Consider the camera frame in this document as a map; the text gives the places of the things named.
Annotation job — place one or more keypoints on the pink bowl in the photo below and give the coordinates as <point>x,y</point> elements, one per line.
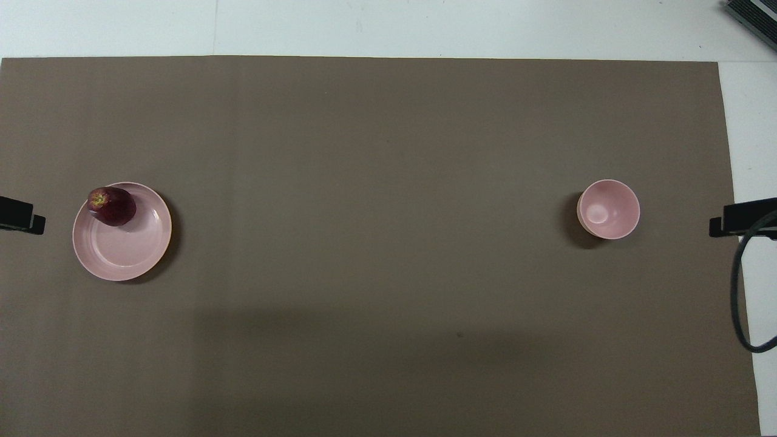
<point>610,209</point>

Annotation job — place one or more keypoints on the brown table mat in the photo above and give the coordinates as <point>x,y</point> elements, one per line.
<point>388,182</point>

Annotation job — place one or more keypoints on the grey ribbed device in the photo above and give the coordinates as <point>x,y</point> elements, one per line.
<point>756,13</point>

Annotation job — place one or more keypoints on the pink plate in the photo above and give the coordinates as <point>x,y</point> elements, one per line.
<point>121,255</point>

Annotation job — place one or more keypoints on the dark red apple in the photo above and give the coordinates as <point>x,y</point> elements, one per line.
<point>115,209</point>

